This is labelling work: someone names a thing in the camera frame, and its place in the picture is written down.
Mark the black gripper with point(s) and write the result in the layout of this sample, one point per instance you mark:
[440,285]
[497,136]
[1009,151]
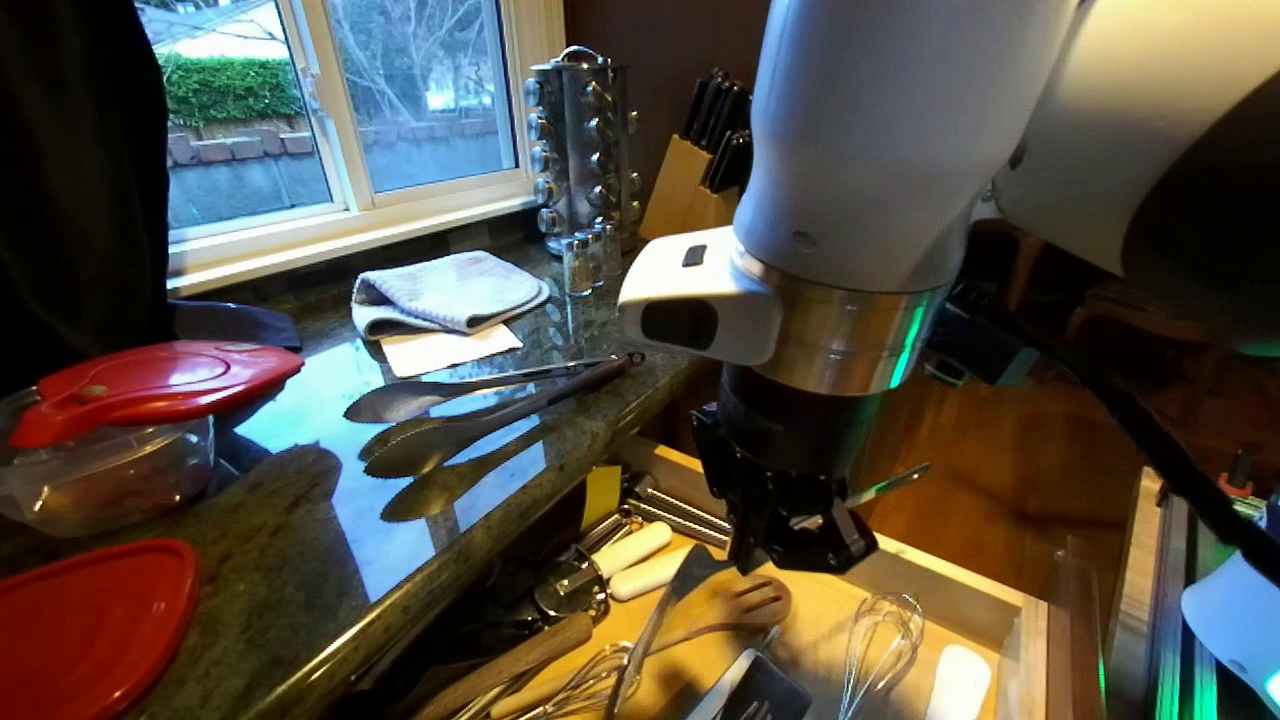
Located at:
[786,441]

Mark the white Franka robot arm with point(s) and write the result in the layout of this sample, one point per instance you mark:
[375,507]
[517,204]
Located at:
[881,132]

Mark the light wooden drawer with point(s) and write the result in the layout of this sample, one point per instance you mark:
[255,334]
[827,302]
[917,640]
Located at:
[935,607]

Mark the wooden spoon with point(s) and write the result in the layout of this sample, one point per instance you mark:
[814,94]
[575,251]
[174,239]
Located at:
[758,602]

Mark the black card with white edge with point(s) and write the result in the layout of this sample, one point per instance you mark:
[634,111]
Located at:
[764,695]

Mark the thin silver utensil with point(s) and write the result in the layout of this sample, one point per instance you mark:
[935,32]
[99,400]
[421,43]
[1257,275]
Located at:
[643,654]

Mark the yellow utensil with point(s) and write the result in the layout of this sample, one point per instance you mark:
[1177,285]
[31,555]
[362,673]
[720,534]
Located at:
[601,498]

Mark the white oval utensil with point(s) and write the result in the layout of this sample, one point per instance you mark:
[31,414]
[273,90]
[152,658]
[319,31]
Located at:
[961,683]

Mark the metal kitchen tongs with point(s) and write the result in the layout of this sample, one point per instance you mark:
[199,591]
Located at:
[507,400]

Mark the wooden knife block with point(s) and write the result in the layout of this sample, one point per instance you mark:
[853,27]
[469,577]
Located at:
[683,195]

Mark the white paper sheet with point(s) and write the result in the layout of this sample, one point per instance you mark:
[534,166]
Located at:
[440,349]

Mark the grey folded towel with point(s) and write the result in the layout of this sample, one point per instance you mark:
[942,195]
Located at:
[447,288]

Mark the metal spice rack carousel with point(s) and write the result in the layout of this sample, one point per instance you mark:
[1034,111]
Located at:
[581,147]

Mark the red lid clear container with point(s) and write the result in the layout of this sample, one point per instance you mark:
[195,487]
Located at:
[145,380]

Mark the flat red lid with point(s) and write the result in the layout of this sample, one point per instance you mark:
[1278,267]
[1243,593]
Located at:
[82,626]

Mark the dark curtain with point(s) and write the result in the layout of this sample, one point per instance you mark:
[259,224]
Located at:
[82,173]

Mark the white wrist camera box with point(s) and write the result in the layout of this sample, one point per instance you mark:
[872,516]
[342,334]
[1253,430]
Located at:
[695,302]

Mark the white window frame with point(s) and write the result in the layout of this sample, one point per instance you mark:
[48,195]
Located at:
[345,202]

